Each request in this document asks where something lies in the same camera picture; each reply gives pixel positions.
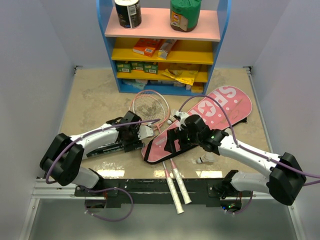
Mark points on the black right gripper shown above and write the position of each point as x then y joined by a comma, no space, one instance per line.
174,134

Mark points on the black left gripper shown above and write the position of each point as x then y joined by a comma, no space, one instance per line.
136,130

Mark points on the black shuttlecock tube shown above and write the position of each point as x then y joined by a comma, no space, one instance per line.
114,147

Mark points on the white shuttlecock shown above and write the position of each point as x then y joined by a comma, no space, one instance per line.
206,158
172,116

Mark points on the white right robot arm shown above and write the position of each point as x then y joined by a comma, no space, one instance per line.
277,175

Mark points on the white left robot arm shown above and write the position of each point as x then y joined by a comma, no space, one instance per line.
62,160

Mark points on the pink badminton racket upper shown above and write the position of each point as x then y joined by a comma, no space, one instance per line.
157,152

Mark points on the pink badminton racket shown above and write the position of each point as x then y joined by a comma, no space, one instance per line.
154,111
157,152

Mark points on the pink badminton racket lower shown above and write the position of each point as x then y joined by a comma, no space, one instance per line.
154,111

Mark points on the teal tissue pack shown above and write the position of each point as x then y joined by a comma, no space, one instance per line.
136,83

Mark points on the pink sport racket bag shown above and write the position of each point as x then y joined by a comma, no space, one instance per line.
222,108

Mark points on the yellow snack bag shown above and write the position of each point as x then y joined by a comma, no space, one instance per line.
183,76

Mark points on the green box left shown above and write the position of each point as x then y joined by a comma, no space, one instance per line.
123,66

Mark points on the green box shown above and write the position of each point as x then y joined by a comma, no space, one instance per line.
123,66
151,67
137,65

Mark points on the green box middle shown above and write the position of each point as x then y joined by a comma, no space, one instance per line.
137,65

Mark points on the green box right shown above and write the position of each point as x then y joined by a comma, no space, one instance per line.
151,67

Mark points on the blue shelf unit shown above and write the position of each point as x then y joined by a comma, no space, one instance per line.
195,50

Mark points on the brown snack packet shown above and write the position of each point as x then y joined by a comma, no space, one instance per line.
165,48

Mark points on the orange box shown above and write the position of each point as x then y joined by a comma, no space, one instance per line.
146,46

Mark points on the green wrapped jar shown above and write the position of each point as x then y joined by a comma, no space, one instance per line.
184,14

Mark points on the black white can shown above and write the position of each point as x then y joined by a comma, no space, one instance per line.
129,13

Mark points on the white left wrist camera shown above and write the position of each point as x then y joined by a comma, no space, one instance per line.
145,132

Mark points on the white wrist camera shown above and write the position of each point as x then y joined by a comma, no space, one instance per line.
145,132
181,117

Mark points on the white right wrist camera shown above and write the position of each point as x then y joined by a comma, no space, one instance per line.
181,117

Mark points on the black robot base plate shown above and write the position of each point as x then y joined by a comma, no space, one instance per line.
202,191

